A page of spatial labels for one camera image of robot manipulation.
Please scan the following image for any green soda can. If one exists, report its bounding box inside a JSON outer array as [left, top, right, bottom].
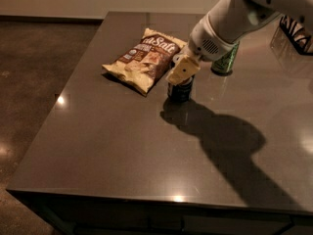
[[211, 43, 239, 75]]

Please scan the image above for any blue pepsi can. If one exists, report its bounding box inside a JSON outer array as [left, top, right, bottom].
[[167, 77, 194, 103]]

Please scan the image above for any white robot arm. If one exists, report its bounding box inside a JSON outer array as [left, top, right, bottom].
[[166, 0, 313, 85]]

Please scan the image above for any brown chip bag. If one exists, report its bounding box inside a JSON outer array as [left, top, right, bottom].
[[103, 28, 186, 96]]

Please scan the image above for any black wire basket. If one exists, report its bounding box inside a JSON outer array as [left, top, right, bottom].
[[280, 16, 313, 56]]

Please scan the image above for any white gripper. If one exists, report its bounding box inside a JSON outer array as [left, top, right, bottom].
[[165, 15, 235, 85]]

